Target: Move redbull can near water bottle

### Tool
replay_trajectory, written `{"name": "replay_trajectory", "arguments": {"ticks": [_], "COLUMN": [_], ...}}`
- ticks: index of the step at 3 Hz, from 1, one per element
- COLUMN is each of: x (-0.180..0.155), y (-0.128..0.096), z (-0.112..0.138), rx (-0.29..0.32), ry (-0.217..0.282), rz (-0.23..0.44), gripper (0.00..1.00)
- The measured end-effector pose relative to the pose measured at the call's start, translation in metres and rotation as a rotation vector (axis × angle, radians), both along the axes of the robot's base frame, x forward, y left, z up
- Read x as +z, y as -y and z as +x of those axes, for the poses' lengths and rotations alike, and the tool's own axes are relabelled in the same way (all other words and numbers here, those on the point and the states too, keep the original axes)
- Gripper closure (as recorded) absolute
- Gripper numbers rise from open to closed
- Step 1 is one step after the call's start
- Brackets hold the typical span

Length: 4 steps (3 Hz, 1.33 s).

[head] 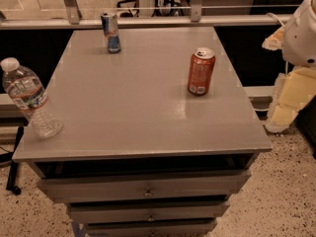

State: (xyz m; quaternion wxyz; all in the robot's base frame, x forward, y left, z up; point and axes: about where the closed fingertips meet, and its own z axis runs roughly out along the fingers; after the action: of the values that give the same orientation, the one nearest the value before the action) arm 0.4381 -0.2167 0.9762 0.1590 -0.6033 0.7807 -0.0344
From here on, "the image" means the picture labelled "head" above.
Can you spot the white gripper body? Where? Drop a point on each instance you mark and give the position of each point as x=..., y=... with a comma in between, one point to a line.
x=300, y=39

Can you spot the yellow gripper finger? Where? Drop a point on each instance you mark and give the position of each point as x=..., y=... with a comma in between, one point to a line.
x=274, y=41
x=292, y=93

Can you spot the blue silver redbull can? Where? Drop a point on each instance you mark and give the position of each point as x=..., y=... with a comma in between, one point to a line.
x=111, y=32

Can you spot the orange soda can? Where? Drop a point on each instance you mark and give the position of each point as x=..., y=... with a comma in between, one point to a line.
x=201, y=68

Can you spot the clear plastic water bottle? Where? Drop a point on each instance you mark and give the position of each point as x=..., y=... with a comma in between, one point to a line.
x=27, y=92

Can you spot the grey drawer cabinet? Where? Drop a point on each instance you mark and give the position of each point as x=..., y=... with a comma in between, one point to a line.
x=138, y=154

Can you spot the black stand leg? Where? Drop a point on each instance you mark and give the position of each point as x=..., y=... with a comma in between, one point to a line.
x=11, y=183

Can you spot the metal railing frame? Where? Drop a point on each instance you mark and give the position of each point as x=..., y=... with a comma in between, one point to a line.
x=86, y=14

